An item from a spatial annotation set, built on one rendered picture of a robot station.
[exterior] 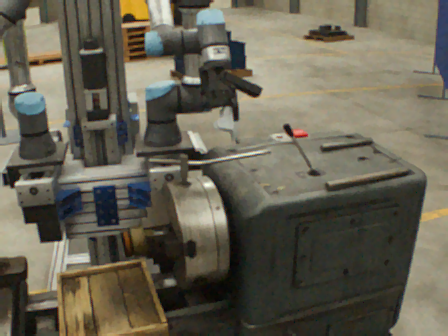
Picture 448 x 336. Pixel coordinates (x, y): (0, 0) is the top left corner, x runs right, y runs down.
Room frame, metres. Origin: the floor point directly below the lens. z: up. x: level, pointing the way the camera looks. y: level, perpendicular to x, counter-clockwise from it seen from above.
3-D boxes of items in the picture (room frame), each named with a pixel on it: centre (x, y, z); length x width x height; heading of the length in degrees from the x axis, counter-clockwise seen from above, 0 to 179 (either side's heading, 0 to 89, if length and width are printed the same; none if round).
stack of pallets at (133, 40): (10.87, 1.03, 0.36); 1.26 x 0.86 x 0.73; 117
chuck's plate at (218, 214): (1.27, -0.03, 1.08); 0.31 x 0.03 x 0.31; 15
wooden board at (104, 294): (1.18, 0.28, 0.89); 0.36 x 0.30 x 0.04; 15
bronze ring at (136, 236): (1.21, 0.17, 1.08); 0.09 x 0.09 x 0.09; 15
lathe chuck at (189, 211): (1.25, 0.03, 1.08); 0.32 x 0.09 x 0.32; 15
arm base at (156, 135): (1.84, 0.12, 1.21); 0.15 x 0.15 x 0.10
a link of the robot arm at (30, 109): (1.78, 0.61, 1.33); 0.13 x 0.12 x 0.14; 30
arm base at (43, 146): (1.77, 0.61, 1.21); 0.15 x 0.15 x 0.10
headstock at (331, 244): (1.37, -0.36, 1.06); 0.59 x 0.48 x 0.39; 105
